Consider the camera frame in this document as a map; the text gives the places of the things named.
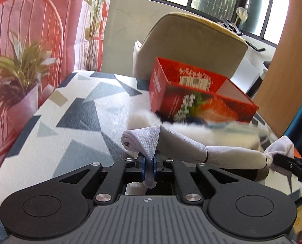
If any red strawberry print box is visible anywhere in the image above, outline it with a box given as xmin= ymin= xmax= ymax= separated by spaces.
xmin=148 ymin=57 xmax=259 ymax=124

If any pink printed curtain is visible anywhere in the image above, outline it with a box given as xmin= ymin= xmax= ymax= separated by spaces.
xmin=0 ymin=0 xmax=116 ymax=202

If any white crumpled bag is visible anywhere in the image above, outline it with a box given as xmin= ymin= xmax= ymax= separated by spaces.
xmin=236 ymin=6 xmax=248 ymax=23

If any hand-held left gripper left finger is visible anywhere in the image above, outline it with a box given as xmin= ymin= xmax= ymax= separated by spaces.
xmin=59 ymin=157 xmax=146 ymax=206

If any white sock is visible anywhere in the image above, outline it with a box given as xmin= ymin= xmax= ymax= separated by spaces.
xmin=121 ymin=125 xmax=295 ymax=189

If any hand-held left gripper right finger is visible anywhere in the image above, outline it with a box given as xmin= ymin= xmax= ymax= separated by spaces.
xmin=152 ymin=157 xmax=244 ymax=205

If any clear plastic packet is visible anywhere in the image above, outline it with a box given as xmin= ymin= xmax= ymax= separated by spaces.
xmin=208 ymin=121 xmax=277 ymax=146

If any white board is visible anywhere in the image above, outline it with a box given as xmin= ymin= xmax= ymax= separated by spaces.
xmin=230 ymin=55 xmax=263 ymax=95

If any white fluffy cloth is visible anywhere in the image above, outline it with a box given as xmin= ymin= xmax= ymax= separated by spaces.
xmin=127 ymin=109 xmax=261 ymax=151

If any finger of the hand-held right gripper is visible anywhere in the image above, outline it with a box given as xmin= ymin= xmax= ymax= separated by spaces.
xmin=273 ymin=155 xmax=302 ymax=184

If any beige upholstered chair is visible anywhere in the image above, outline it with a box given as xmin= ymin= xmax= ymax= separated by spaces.
xmin=132 ymin=12 xmax=248 ymax=80

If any geometric print tablecloth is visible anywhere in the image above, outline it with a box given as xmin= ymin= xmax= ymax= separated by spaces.
xmin=0 ymin=70 xmax=302 ymax=210

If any brown wooden panel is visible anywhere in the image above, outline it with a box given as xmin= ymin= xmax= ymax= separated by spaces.
xmin=253 ymin=0 xmax=302 ymax=138

